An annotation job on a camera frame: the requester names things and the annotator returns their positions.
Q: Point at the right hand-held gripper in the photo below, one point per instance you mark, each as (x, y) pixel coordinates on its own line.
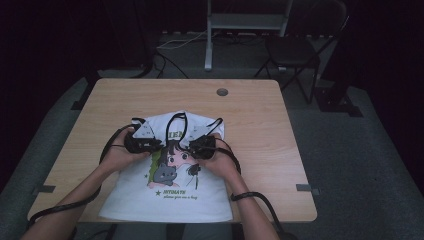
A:
(201, 148)

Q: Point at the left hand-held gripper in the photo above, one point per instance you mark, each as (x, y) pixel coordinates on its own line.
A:
(141, 145)

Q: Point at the white cartoon print tank top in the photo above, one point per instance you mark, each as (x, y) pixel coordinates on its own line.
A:
(186, 206)

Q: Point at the person's right hand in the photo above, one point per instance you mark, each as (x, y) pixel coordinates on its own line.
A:
(221, 165)

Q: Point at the person's left hand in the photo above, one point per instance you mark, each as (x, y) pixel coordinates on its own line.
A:
(116, 156)

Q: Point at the grey round table grommet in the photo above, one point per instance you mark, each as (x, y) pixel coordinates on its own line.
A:
(222, 92)

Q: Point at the grey tape strip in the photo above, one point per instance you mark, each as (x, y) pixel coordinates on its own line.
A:
(305, 187)
(45, 189)

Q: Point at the black folding chair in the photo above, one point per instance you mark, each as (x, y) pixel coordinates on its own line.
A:
(290, 50)

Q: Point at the grey metal stand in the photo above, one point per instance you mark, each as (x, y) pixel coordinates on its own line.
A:
(246, 21)

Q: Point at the black floor stand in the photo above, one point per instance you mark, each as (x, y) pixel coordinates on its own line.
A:
(336, 103)

